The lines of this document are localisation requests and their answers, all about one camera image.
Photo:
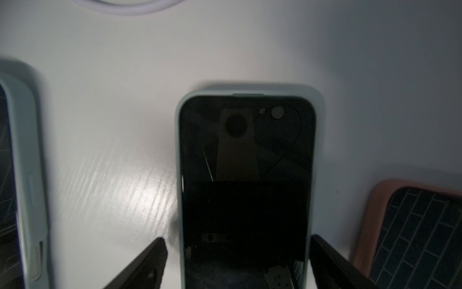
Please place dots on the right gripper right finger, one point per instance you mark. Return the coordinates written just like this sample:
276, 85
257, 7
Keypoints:
331, 270

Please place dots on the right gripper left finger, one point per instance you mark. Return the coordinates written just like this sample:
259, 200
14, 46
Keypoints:
145, 271

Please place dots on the phone pink case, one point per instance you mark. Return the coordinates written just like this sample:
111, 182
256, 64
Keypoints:
411, 236

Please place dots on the phone green case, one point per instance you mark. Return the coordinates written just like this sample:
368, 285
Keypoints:
247, 158

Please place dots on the phone blue case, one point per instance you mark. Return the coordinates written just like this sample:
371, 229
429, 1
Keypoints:
24, 217

